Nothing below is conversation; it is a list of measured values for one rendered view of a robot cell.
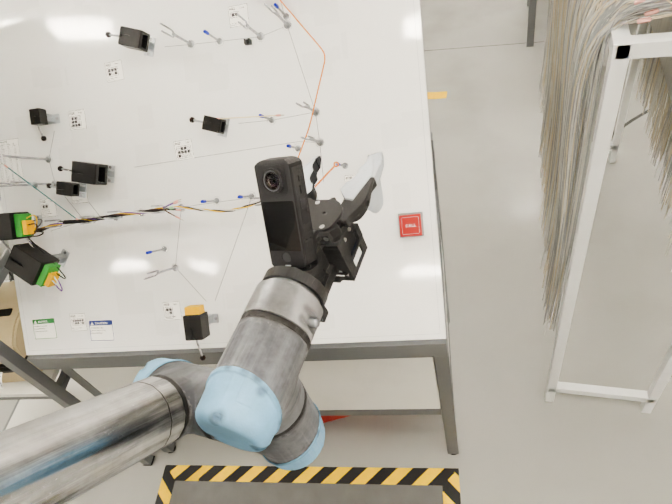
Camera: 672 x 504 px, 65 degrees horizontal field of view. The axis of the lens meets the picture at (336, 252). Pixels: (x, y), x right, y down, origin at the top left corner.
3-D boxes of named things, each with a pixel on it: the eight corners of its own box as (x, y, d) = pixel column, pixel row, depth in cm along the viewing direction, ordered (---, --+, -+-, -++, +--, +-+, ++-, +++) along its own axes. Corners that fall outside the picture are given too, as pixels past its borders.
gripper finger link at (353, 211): (356, 181, 63) (312, 231, 60) (352, 170, 62) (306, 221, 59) (387, 190, 60) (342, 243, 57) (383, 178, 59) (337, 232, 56)
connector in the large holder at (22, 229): (25, 213, 135) (13, 214, 131) (35, 212, 134) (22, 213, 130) (28, 236, 135) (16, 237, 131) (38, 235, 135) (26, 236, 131)
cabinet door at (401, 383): (440, 411, 163) (430, 346, 134) (272, 413, 174) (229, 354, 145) (440, 403, 164) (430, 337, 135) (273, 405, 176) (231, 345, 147)
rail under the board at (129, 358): (448, 357, 130) (446, 343, 126) (40, 370, 155) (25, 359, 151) (446, 337, 134) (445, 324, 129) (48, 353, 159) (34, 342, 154)
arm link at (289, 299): (228, 306, 52) (298, 313, 48) (247, 270, 55) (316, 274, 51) (261, 346, 57) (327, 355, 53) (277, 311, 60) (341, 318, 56)
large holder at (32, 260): (31, 222, 145) (-14, 226, 131) (81, 256, 143) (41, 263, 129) (22, 243, 147) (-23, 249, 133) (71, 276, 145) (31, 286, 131)
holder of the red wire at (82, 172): (78, 159, 140) (48, 157, 130) (122, 165, 138) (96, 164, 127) (76, 178, 141) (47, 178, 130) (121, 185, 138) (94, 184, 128)
